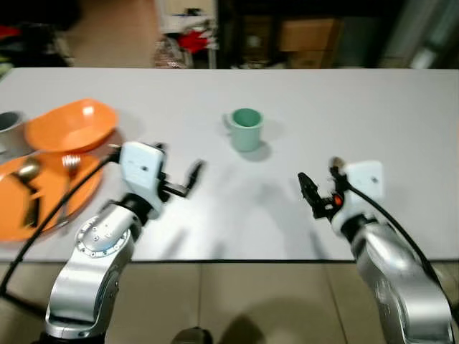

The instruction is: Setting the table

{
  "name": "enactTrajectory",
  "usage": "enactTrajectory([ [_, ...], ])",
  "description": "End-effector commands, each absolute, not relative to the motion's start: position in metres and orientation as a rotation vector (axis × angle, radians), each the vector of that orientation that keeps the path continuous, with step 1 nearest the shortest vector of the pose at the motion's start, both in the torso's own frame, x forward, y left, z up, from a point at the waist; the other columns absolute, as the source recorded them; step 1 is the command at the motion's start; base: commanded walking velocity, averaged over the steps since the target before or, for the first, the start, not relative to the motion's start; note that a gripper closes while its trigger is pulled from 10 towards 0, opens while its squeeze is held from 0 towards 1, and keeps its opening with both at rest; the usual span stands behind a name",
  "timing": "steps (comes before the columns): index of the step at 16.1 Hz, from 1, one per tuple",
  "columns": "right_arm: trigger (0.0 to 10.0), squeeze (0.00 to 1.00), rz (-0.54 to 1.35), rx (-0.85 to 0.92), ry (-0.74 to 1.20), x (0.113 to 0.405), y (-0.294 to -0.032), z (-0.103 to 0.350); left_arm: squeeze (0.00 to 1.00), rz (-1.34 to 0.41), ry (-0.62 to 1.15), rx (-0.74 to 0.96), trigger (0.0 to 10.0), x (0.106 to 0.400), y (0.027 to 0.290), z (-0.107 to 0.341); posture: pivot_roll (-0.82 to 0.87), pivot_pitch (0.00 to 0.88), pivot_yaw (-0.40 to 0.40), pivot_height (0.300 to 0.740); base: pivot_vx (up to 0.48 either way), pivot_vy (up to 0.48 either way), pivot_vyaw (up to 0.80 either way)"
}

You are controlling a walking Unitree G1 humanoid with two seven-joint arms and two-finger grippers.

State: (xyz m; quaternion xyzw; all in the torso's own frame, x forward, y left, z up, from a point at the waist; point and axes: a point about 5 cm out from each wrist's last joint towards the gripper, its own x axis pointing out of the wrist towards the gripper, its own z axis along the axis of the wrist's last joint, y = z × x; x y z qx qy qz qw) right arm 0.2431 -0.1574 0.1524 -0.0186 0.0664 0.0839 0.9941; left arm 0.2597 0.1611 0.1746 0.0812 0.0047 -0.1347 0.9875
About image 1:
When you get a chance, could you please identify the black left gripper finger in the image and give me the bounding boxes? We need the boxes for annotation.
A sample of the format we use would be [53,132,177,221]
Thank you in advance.
[185,160,207,195]

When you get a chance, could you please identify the silver metal fork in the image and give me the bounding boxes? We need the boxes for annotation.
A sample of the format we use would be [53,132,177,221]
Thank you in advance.
[55,153,82,224]

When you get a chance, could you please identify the green plastic mug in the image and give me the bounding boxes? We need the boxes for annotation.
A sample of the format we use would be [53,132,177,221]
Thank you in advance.
[223,107,265,153]

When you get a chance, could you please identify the orange plastic bowl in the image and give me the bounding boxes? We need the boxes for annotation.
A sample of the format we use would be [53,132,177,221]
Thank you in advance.
[25,98,119,154]

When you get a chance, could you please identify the red cloth item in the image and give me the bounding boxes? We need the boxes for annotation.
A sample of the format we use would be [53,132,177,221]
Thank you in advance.
[179,29,213,55]

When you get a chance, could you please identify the brown cardboard box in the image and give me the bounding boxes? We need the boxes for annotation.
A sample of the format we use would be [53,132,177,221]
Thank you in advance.
[279,17,340,70]

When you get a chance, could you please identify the dark robot left foot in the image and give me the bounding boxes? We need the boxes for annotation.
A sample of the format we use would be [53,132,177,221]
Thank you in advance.
[172,327,214,344]

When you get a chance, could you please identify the white rack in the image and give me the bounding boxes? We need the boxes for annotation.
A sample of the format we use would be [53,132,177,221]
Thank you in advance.
[153,0,220,70]

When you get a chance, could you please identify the grey metal cup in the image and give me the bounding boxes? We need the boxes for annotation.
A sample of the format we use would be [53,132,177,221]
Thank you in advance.
[0,111,34,160]

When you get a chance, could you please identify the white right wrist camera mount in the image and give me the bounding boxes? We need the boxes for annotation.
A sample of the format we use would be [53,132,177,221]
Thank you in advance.
[331,160,385,231]

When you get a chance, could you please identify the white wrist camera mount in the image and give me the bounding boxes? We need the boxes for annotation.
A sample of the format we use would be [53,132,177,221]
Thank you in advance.
[118,141,168,210]
[331,160,385,231]

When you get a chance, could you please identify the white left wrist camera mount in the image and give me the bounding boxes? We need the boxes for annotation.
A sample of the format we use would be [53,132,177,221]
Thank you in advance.
[118,141,168,210]

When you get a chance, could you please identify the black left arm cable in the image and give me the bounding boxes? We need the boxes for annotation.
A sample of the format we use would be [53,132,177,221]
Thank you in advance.
[0,145,123,317]

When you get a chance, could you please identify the spoon with dark handle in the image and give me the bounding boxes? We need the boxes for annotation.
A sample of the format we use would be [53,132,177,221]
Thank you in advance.
[14,159,43,227]

